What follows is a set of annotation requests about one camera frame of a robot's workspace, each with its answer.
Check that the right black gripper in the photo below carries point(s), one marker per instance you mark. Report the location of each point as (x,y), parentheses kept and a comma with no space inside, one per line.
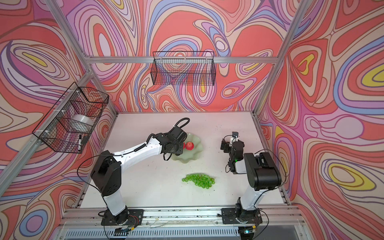
(226,144)

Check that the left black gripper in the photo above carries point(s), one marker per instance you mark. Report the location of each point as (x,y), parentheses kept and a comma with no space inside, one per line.
(180,151)

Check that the red fake apple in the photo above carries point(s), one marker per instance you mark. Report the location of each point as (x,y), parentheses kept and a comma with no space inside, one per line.
(189,146)

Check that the green fake grape bunch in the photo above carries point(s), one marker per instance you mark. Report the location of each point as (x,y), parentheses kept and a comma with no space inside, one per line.
(200,180)

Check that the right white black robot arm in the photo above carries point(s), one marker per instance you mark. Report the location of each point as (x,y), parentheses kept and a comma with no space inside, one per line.
(263,177)

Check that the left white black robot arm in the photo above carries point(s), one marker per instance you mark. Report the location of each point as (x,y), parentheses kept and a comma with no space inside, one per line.
(108,169)

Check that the green scalloped fruit bowl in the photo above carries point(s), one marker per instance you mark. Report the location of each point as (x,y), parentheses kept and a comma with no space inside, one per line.
(193,154)

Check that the white tape roll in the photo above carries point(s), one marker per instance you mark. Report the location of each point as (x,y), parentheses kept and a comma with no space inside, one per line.
(83,119)

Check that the black marker in basket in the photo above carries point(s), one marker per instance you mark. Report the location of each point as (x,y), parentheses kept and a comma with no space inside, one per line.
(80,144)

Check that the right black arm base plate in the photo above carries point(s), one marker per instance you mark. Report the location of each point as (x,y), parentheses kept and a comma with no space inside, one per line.
(234,216)

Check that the black wire basket back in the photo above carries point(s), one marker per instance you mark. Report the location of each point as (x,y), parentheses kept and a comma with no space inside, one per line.
(183,68)

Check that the black wire basket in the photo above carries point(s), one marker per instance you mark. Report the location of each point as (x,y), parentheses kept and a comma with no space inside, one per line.
(60,133)
(183,68)

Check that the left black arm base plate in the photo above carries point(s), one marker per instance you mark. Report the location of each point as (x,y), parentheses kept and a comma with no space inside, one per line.
(132,217)

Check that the black wire basket left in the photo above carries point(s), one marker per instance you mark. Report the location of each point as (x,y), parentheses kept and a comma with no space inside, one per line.
(60,133)

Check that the aluminium front rail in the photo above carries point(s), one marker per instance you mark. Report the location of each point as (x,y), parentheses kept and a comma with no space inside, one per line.
(278,215)

